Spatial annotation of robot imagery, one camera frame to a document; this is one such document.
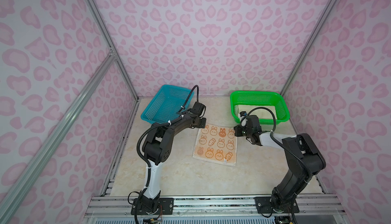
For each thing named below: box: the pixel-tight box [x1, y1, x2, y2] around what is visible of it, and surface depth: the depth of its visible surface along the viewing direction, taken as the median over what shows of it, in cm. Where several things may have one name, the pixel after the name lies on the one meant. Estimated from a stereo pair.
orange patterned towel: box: [192, 123, 238, 166], surface depth 95 cm
